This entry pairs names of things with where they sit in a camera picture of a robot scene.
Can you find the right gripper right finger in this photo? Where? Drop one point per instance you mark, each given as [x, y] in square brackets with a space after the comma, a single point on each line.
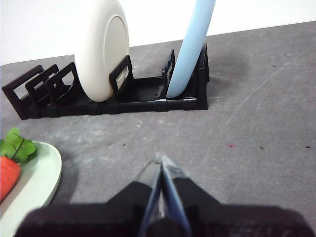
[222, 219]

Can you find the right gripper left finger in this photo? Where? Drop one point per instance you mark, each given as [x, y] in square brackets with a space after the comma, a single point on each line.
[98, 219]

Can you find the green plate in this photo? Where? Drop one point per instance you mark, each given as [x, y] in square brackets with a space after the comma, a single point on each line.
[37, 177]

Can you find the orange toy carrot green leaves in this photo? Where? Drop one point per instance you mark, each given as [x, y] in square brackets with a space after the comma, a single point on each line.
[7, 175]

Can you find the black plate rack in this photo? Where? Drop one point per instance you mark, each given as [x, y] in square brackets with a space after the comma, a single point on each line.
[138, 103]

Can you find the cream plate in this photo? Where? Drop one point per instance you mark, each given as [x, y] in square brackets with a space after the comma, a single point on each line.
[93, 49]

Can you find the blue plate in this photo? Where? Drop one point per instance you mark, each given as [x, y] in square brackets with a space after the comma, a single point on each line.
[190, 49]

